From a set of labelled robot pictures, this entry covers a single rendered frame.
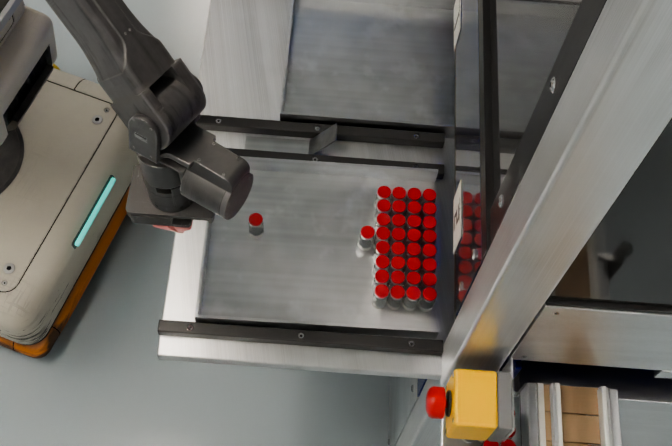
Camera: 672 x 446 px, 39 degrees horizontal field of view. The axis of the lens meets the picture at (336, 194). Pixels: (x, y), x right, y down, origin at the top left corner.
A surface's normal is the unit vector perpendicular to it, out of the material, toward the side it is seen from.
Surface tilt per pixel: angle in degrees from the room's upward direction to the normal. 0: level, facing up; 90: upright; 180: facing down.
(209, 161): 13
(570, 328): 90
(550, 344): 90
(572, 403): 0
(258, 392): 0
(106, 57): 69
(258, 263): 0
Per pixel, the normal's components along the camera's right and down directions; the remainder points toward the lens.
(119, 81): -0.44, 0.63
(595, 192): -0.06, 0.88
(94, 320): 0.05, -0.46
